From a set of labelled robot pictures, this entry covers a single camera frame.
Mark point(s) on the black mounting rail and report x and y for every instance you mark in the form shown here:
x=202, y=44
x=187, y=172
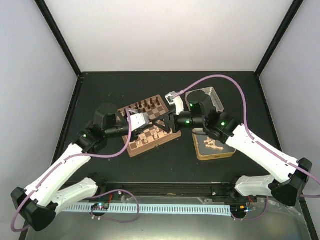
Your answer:
x=221, y=191

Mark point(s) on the right small circuit board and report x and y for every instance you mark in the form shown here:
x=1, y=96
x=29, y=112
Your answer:
x=242, y=209

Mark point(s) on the dark rook right corner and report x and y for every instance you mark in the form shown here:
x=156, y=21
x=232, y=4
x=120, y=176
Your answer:
x=157, y=101

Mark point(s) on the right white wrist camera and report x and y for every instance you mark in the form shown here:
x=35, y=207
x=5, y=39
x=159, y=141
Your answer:
x=174, y=99

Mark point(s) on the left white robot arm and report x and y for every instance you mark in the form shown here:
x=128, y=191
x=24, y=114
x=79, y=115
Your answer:
x=41, y=201

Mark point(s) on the gold metal tin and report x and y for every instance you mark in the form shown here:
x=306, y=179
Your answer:
x=206, y=154

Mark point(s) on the light chess piece pile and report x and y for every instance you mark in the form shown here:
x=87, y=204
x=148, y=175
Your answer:
x=210, y=143

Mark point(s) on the wooden chess board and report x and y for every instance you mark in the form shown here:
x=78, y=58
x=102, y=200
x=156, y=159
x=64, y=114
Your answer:
x=133, y=149

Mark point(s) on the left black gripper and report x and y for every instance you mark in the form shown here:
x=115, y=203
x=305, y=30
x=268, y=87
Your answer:
x=138, y=131

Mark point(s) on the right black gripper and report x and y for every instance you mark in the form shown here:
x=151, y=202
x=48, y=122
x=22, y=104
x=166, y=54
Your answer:
x=168, y=118

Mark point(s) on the left small circuit board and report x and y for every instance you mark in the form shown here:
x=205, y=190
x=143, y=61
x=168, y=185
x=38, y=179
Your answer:
x=100, y=207

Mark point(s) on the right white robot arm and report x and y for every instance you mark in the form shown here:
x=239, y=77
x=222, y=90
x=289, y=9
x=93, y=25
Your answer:
x=287, y=176

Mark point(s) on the light blue cable duct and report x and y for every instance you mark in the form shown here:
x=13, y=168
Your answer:
x=158, y=209

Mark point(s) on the small circuit board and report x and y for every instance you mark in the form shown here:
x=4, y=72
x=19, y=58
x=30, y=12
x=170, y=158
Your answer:
x=242, y=209
x=100, y=207

